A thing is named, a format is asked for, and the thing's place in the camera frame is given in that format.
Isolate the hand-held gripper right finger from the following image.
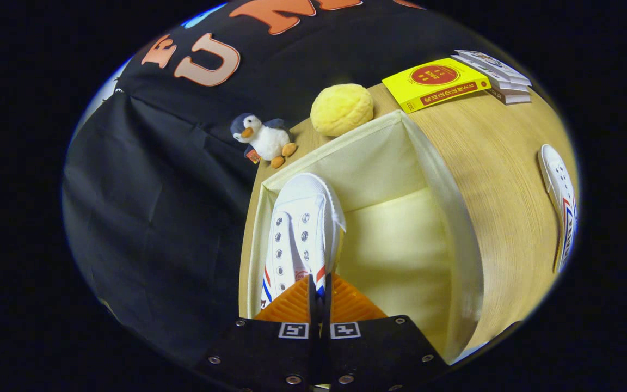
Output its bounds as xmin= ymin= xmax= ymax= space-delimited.
xmin=323 ymin=273 xmax=449 ymax=392

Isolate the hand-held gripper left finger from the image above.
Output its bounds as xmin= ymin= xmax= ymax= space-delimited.
xmin=196 ymin=274 xmax=323 ymax=392

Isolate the beige fabric storage box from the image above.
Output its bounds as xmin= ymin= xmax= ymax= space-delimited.
xmin=247 ymin=110 xmax=483 ymax=363

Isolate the white canvas shoe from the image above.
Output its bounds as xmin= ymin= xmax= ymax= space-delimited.
xmin=538 ymin=144 xmax=578 ymax=273
xmin=259 ymin=173 xmax=347 ymax=311

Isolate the penguin plush toy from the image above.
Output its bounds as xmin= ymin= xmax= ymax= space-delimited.
xmin=230 ymin=113 xmax=298 ymax=168

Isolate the yellow round plush toy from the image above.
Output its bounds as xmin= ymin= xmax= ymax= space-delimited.
xmin=310 ymin=83 xmax=374 ymax=137

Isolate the yellow book red circle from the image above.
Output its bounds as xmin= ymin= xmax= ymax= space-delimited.
xmin=382 ymin=58 xmax=492 ymax=113

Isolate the thick brown cover book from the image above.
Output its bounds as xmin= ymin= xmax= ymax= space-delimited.
xmin=485 ymin=87 xmax=532 ymax=105

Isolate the white plant cover book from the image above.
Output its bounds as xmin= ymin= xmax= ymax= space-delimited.
xmin=451 ymin=54 xmax=529 ymax=92

